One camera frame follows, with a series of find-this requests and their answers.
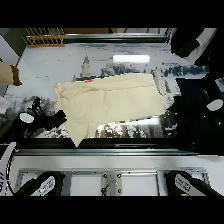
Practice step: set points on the silver frame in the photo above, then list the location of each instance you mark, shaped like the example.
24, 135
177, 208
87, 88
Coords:
113, 160

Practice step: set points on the cream garment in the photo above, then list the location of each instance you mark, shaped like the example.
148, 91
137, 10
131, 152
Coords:
110, 101

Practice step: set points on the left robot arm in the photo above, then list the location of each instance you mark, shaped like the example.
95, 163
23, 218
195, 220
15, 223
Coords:
23, 124

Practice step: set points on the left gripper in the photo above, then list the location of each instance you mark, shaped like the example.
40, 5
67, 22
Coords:
57, 119

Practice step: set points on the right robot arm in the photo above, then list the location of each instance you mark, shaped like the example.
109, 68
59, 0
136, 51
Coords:
215, 105

